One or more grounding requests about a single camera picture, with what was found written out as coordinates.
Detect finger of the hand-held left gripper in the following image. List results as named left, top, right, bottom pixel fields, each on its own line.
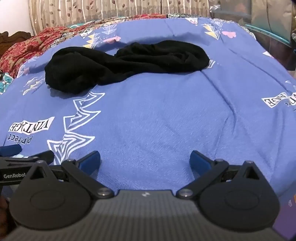
left=22, top=150, right=55, bottom=166
left=0, top=144, right=22, bottom=158

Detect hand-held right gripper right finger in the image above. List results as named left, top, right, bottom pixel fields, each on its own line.
left=176, top=150, right=262, bottom=199

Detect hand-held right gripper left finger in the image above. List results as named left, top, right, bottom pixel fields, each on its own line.
left=28, top=151, right=115, bottom=199

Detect black pants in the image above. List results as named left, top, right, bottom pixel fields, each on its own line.
left=44, top=40, right=210, bottom=94

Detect blue printed bedsheet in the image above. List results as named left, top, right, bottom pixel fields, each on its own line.
left=0, top=17, right=296, bottom=204

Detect teal patterned cloth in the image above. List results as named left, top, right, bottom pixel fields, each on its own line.
left=0, top=71, right=12, bottom=95

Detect purple printed cloth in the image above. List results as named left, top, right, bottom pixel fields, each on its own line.
left=272, top=192, right=296, bottom=240

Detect red patterned blanket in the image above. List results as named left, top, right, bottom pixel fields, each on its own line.
left=0, top=13, right=169, bottom=78

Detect carved wooden headboard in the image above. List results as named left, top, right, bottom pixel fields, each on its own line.
left=0, top=31, right=32, bottom=58

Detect teal edged table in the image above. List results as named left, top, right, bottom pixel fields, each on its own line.
left=245, top=23, right=296, bottom=70

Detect beige leaf print curtain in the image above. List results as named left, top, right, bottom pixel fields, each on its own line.
left=28, top=0, right=222, bottom=35

